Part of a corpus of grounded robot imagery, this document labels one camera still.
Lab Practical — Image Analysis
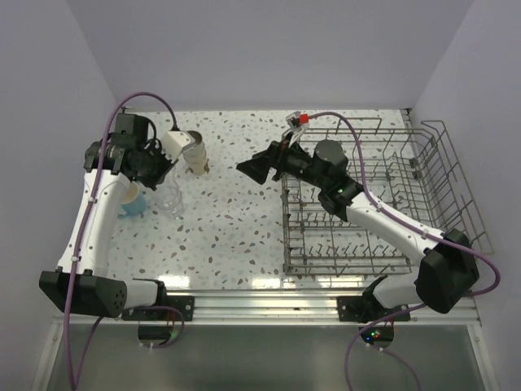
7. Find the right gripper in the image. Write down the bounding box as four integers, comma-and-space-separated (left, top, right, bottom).
237, 133, 328, 190

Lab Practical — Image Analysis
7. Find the clear glass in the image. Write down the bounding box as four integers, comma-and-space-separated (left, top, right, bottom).
158, 169, 182, 201
155, 191, 184, 219

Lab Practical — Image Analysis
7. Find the light blue mug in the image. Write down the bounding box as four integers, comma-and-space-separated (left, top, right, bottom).
117, 182, 147, 219

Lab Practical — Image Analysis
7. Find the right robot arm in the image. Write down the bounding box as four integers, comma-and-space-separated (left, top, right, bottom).
236, 140, 479, 323

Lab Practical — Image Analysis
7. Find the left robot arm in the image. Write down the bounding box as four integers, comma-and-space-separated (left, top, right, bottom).
39, 113, 175, 320

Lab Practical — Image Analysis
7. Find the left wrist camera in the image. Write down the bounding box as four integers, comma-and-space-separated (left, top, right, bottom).
160, 131, 195, 162

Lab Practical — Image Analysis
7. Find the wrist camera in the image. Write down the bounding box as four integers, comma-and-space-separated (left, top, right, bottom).
160, 131, 195, 162
282, 111, 309, 146

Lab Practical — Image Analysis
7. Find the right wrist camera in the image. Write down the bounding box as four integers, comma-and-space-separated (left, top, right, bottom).
282, 111, 309, 146

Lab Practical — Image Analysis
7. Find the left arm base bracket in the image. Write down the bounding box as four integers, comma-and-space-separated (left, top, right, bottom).
161, 296, 195, 322

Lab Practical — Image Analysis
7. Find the aluminium mounting rail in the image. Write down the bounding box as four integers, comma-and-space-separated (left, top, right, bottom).
50, 287, 484, 327

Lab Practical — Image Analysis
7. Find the grey wire dish rack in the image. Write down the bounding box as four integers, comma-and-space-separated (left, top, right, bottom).
281, 117, 493, 279

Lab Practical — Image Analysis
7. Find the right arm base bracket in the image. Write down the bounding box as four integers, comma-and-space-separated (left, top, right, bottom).
336, 296, 365, 323

